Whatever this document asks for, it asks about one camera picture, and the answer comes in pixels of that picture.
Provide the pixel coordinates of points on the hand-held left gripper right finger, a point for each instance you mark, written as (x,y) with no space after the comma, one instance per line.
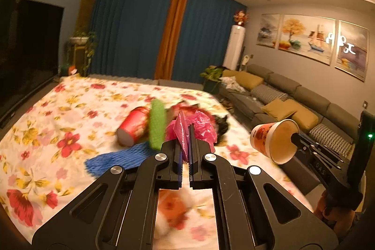
(197,162)

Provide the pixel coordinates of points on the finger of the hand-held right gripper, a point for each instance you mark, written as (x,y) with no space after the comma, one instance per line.
(319,150)

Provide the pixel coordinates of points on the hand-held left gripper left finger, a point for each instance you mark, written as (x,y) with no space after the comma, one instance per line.
(175,165)

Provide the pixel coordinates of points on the pink plastic bag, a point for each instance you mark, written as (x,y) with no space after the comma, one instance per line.
(203,127)

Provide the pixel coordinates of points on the black plastic bag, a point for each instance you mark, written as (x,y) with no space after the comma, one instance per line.
(221,125)

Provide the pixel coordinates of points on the green foam net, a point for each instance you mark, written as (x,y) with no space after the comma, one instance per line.
(158,121)

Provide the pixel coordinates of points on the orange and white paper cup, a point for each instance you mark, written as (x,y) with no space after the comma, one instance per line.
(263,135)

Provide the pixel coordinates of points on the blue foam net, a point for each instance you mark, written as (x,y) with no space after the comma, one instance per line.
(117,159)

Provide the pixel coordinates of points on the red paper cup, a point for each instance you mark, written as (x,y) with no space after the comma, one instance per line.
(133,124)

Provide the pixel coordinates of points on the person's right hand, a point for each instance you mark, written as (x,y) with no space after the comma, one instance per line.
(322,209)

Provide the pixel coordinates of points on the black and white patterned cushion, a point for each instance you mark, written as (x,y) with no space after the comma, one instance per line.
(269,93)
(331,138)

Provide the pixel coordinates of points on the large yellow cushion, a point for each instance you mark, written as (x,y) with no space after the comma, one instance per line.
(307,118)

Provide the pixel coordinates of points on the small yellow cushion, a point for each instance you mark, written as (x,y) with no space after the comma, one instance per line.
(278,109)

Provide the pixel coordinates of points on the grey sofa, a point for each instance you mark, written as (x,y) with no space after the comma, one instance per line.
(278,83)

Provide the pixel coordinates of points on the white cloth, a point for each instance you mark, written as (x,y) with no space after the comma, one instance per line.
(233,83)

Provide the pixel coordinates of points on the pothos in dark green pot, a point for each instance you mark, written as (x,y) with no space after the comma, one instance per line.
(212,75)

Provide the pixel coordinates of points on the purple sunset painting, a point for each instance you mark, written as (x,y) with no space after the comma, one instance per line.
(351,53)

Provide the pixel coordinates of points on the tree and sailboat painting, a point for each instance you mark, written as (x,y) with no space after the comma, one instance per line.
(304,39)

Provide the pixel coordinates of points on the floral bed sheet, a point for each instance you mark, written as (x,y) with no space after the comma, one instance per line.
(73,109)

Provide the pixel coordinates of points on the white standing air conditioner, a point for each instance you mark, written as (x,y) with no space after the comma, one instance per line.
(234,48)

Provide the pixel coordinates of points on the grey landscape painting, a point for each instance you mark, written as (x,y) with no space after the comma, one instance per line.
(268,31)

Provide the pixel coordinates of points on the blue curtain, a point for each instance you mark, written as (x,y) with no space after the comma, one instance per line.
(129,27)
(208,33)

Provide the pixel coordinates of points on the orange curtain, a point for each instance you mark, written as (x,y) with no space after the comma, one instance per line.
(172,33)

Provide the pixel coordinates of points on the green and orange object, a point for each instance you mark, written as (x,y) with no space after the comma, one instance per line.
(69,70)

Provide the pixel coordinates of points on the wooden plant stand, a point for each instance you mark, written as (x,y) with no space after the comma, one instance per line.
(76,58)

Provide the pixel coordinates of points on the trailing plant in white pot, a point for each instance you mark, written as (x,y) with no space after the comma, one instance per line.
(89,45)

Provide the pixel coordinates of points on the artificial flower decoration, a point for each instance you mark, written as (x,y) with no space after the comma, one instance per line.
(240,17)

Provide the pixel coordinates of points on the black television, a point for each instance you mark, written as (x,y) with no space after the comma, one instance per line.
(26,56)

